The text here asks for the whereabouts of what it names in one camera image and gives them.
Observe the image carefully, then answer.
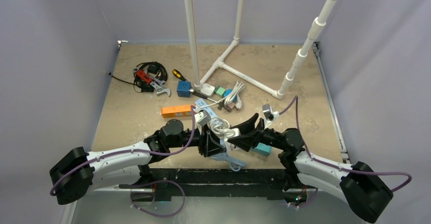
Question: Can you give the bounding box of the light blue plug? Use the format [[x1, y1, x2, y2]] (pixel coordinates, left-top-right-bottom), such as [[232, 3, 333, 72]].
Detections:
[[223, 89, 233, 97]]

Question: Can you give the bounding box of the green plug adapter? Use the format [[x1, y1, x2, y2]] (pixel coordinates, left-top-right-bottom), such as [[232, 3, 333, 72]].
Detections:
[[214, 86, 226, 98]]

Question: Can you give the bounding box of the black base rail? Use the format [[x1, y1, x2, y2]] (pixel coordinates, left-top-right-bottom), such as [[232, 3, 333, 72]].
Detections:
[[119, 168, 315, 203]]

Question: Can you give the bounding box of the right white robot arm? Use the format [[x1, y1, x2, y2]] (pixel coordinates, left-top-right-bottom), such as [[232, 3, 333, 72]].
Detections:
[[225, 114, 393, 223]]

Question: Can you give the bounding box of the blue cube socket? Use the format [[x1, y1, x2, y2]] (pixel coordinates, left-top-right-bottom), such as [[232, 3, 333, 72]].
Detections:
[[176, 81, 192, 98]]

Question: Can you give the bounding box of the purple cable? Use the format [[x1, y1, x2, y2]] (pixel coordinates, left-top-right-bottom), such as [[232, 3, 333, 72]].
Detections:
[[278, 95, 413, 210], [49, 105, 197, 218]]

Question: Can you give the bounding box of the yellow black screwdriver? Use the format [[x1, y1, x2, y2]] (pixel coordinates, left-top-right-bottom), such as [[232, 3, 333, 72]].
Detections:
[[172, 69, 187, 81]]

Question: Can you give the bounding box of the white cord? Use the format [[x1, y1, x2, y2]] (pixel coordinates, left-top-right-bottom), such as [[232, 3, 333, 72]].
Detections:
[[193, 81, 247, 139]]

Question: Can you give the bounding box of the pink plug adapter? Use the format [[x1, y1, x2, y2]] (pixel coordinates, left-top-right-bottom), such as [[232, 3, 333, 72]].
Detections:
[[224, 102, 238, 113]]

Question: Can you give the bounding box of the small claw hammer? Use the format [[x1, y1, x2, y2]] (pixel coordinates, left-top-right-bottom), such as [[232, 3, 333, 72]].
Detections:
[[191, 89, 224, 110]]

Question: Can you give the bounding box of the white plug adapter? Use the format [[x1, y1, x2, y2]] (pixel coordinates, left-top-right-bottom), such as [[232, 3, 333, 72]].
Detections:
[[200, 83, 215, 97]]

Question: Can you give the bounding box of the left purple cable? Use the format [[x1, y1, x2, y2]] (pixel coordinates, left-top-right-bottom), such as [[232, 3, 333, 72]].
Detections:
[[49, 105, 197, 218]]

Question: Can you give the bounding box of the white PVC pipe frame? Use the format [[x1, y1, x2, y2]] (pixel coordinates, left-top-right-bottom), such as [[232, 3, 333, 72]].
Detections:
[[181, 0, 351, 99]]

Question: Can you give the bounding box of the light blue power strip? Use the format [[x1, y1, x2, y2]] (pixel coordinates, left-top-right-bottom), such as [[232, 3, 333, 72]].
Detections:
[[195, 98, 217, 118]]

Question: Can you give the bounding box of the teal rectangular box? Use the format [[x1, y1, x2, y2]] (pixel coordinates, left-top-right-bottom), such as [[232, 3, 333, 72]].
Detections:
[[251, 143, 272, 156]]

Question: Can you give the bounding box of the orange power strip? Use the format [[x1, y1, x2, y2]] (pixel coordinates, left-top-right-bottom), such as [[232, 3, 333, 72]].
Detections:
[[161, 105, 194, 118]]

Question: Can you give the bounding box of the white cube socket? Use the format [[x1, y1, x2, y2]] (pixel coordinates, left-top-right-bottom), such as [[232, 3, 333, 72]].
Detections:
[[221, 128, 241, 150]]

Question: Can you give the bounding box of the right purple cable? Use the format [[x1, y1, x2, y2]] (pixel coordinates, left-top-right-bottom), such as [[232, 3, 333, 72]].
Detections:
[[278, 95, 413, 210]]

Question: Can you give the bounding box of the black coiled cable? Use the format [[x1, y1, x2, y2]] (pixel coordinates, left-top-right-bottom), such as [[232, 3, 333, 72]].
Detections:
[[106, 62, 169, 93]]

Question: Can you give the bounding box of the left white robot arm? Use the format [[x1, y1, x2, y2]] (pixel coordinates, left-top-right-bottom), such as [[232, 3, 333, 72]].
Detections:
[[49, 119, 226, 205]]

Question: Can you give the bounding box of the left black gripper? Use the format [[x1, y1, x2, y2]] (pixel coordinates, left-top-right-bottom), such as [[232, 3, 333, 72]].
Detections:
[[168, 123, 226, 156]]

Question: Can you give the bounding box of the silver adjustable wrench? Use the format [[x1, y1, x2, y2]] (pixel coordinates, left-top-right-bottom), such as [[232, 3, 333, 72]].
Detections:
[[133, 68, 171, 97]]

